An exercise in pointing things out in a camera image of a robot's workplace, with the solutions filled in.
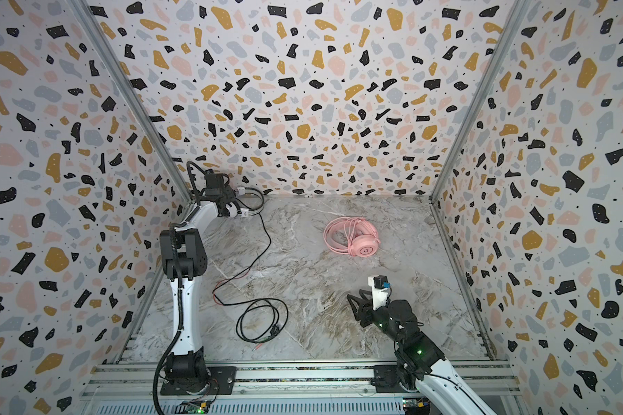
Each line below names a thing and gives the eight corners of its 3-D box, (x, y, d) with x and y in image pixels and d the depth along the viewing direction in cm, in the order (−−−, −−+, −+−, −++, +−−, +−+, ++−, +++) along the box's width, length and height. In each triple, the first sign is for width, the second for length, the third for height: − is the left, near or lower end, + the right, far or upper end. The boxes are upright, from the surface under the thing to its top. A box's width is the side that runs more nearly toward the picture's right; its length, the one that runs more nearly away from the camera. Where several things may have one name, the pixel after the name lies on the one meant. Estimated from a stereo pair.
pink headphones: (318, 246, 107) (318, 233, 100) (333, 221, 116) (333, 208, 109) (369, 266, 101) (373, 254, 94) (381, 239, 110) (384, 226, 103)
